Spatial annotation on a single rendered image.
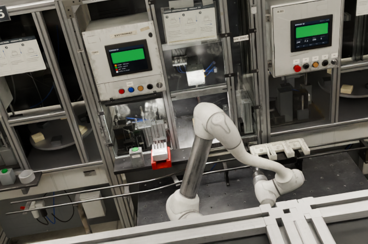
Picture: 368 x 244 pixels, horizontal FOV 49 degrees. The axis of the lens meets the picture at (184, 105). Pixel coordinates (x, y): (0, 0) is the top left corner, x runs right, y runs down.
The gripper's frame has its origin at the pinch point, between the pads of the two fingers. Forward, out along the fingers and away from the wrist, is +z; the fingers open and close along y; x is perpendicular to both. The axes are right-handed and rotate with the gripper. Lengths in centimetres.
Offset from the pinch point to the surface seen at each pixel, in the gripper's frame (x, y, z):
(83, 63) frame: 94, 75, 21
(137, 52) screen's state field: 60, 78, 17
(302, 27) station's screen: -38, 78, 17
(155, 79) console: 53, 59, 20
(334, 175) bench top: -53, -20, -6
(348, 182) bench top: -58, -20, -14
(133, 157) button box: 76, 12, 7
